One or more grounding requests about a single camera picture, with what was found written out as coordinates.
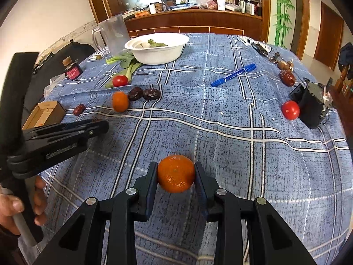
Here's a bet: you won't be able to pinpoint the small bottle with pink label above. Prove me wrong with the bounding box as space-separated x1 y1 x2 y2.
62 57 83 81

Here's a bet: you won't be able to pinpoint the wooden chair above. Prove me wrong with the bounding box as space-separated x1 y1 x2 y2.
335 65 353 100

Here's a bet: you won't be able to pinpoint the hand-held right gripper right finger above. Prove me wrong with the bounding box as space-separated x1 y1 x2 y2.
194 162 317 265

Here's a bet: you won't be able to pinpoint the brown cardboard box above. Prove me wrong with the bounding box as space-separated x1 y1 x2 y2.
21 100 67 131

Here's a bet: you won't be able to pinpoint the blue marker pen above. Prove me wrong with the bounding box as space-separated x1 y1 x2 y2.
211 63 257 88

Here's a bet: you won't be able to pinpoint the green vegetable scraps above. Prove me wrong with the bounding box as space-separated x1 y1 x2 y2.
139 39 169 49

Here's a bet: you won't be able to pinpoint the black device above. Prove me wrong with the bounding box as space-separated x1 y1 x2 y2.
289 78 335 129

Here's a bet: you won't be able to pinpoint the red cherry tomato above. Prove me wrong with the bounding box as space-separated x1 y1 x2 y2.
282 100 300 120
113 75 129 87

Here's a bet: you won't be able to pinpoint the person's left hand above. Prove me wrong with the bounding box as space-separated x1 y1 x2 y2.
0 177 49 237

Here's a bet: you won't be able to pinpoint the blue plaid tablecloth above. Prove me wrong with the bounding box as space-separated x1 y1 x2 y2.
17 32 353 265

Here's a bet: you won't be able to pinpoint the black cushioned chair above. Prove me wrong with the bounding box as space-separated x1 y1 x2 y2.
22 43 96 116

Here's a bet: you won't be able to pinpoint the brown wooden keychain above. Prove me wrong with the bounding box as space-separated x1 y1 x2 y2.
272 52 294 71

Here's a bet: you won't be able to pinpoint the small orange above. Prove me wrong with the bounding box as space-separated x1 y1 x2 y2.
157 155 196 194
112 92 130 113

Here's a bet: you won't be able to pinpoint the dark jacket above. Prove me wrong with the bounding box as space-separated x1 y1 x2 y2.
338 42 353 74

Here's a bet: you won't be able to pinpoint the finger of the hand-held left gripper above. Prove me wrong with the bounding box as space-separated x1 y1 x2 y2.
8 137 89 179
23 119 109 147

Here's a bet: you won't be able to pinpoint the black key fob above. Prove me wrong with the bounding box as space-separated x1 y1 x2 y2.
252 43 272 54

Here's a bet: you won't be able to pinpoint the green leafy vegetable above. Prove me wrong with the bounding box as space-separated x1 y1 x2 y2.
104 51 142 89

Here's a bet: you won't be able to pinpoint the dark wrinkled date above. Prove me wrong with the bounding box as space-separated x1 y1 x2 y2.
143 88 161 100

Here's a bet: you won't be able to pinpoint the green bamboo wall decal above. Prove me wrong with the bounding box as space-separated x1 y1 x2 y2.
273 0 295 47

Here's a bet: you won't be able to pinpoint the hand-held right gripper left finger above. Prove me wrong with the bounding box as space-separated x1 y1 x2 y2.
33 161 159 265

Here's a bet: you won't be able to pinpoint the clear plastic bag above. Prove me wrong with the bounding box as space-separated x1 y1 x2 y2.
43 76 65 98

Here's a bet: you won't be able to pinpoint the clear plastic pitcher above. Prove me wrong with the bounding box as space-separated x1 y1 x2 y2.
92 14 131 56

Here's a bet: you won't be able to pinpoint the wooden counter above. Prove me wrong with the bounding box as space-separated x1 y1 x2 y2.
124 8 264 40

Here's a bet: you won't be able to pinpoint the brown wooden door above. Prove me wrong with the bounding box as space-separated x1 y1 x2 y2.
314 1 344 71

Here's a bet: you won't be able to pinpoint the white bowl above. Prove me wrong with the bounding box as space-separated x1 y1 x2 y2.
124 32 190 65

